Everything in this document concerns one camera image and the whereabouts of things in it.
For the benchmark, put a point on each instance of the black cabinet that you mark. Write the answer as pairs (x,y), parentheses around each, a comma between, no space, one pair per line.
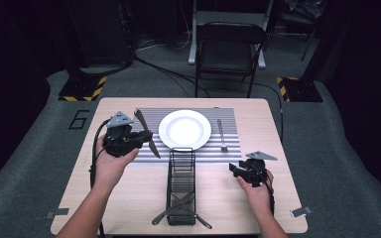
(102,29)

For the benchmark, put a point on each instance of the black base with hazard stripes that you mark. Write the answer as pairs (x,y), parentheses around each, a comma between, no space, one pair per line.
(301,89)
(81,89)

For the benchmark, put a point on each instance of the striped woven placemat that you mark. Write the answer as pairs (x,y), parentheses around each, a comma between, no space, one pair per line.
(228,132)

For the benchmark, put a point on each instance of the person's left hand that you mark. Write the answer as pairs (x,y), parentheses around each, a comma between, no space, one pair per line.
(112,168)

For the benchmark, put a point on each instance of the dark metal utensil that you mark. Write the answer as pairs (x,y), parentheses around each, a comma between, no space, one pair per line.
(201,222)

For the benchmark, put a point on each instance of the grey tape strip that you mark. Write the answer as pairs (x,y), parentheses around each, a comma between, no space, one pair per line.
(301,211)
(58,213)

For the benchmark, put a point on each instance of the white round plate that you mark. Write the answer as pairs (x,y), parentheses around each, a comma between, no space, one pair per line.
(185,129)

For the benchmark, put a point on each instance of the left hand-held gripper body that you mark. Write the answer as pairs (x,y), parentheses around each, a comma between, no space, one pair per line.
(122,140)

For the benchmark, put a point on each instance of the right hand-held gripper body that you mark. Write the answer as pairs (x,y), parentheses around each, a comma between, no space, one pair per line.
(256,170)

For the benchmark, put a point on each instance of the silver fork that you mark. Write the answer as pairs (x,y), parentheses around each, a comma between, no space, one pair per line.
(221,134)

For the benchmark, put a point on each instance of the person's right hand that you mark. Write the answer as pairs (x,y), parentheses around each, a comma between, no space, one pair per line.
(258,195)

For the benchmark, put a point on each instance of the black folding chair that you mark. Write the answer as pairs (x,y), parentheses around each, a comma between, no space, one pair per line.
(226,53)

